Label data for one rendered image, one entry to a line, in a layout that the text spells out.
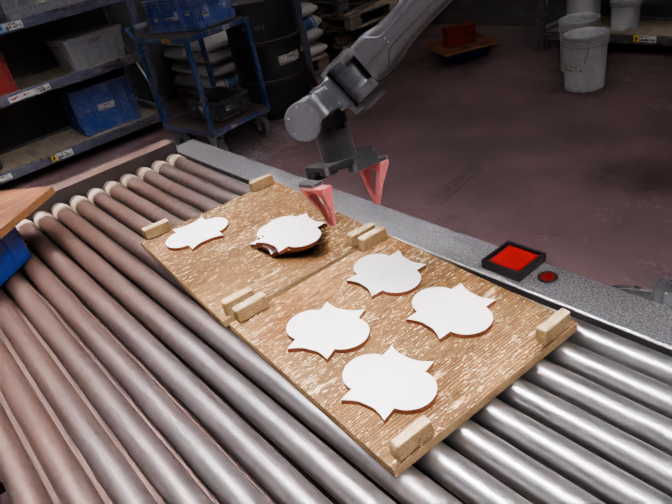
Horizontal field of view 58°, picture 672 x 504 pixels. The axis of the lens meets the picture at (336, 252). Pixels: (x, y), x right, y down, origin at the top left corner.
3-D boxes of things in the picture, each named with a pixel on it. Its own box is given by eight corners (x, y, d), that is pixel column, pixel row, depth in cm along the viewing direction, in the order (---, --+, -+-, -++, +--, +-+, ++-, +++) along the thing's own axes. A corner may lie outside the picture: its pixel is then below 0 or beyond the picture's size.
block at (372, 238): (382, 236, 115) (380, 223, 113) (389, 239, 113) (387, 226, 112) (358, 249, 112) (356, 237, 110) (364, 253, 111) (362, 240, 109)
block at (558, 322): (561, 321, 86) (561, 305, 84) (572, 326, 84) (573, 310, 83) (534, 341, 83) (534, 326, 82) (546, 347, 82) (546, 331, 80)
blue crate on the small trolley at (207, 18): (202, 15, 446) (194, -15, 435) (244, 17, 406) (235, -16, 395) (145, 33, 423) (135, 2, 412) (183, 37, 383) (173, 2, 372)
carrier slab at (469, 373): (388, 240, 116) (386, 233, 115) (577, 330, 86) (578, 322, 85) (231, 330, 100) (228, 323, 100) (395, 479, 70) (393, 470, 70)
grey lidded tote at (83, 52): (110, 52, 510) (99, 22, 498) (132, 53, 486) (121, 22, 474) (55, 70, 482) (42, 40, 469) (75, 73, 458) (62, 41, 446)
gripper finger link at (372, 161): (400, 200, 101) (386, 146, 98) (367, 216, 97) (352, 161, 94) (374, 197, 106) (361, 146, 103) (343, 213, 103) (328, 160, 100)
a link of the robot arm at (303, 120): (389, 88, 92) (351, 45, 91) (369, 103, 82) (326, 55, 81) (336, 139, 98) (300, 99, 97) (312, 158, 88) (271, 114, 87)
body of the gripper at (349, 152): (378, 157, 97) (366, 112, 95) (328, 179, 93) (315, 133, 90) (354, 157, 103) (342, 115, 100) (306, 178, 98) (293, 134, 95)
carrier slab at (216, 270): (276, 186, 147) (275, 180, 146) (384, 240, 116) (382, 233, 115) (142, 247, 132) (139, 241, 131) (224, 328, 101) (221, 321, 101)
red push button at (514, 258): (509, 251, 106) (509, 244, 106) (539, 261, 102) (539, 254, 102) (488, 267, 104) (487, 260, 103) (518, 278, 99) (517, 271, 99)
